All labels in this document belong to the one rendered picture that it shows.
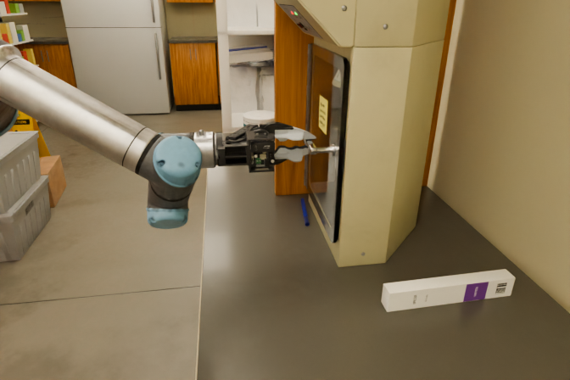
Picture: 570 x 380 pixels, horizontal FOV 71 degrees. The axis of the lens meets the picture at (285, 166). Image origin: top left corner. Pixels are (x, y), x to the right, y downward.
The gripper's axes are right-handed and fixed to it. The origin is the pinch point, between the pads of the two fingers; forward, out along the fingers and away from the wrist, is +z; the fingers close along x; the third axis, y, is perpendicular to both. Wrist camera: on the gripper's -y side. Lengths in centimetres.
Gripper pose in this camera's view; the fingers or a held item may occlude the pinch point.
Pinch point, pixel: (309, 142)
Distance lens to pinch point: 88.4
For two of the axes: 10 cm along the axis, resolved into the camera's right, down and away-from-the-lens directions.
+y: 1.5, 3.8, -9.1
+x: 0.1, -9.2, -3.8
